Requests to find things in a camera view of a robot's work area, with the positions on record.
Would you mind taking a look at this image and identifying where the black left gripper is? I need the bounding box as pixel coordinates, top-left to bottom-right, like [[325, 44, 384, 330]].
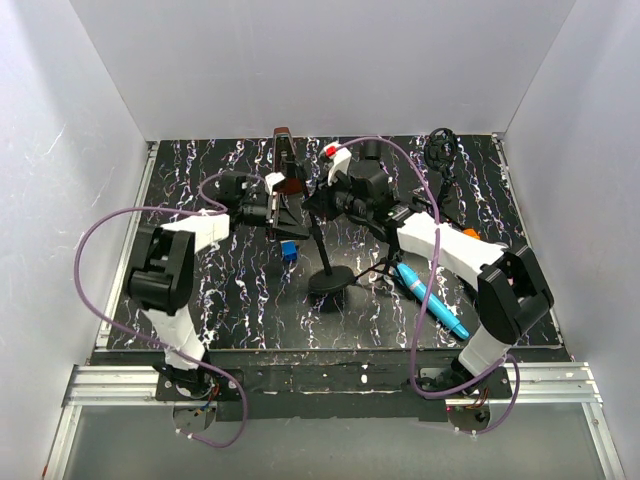
[[238, 193, 308, 242]]

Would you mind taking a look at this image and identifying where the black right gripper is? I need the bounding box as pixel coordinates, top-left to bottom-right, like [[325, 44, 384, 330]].
[[302, 169, 371, 222]]

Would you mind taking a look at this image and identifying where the blue white toy block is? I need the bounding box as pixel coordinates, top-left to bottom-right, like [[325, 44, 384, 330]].
[[281, 240, 298, 262]]

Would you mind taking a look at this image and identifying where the black round base mic stand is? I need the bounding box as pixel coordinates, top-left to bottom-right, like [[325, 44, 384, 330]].
[[284, 149, 355, 296]]

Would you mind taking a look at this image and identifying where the black tripod stand blue mic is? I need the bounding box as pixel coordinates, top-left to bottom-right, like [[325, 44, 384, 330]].
[[348, 239, 403, 286]]

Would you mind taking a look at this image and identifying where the black shock mount tripod stand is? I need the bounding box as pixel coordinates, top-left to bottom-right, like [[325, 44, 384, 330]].
[[423, 127, 459, 224]]

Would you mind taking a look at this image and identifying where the orange microphone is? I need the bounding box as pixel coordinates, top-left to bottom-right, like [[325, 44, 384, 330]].
[[463, 228, 481, 240]]

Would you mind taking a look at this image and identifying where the blue microphone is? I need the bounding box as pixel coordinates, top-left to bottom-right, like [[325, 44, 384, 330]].
[[394, 263, 470, 340]]

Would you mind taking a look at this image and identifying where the black stand for black mic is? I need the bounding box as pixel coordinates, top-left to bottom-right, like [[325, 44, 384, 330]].
[[359, 140, 382, 162]]

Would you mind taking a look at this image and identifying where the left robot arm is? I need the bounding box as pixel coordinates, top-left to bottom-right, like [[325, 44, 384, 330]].
[[124, 171, 309, 400]]

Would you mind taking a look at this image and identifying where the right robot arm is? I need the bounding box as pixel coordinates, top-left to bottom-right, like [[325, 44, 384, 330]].
[[302, 170, 554, 398]]

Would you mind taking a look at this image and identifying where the brown metronome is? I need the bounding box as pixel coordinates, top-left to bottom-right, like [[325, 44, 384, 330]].
[[273, 127, 303, 195]]

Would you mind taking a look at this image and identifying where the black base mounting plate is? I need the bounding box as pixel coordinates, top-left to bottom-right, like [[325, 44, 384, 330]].
[[155, 357, 514, 422]]

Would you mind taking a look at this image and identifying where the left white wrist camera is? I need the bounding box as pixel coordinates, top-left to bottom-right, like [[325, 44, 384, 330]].
[[264, 172, 286, 195]]

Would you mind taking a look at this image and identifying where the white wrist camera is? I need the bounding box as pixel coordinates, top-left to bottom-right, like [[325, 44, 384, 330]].
[[323, 142, 352, 185], [264, 172, 286, 195]]

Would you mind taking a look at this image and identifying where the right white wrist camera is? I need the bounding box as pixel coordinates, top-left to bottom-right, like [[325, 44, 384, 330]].
[[323, 142, 352, 185]]

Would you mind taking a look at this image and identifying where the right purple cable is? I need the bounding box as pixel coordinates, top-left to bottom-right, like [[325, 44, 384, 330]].
[[339, 135, 521, 435]]

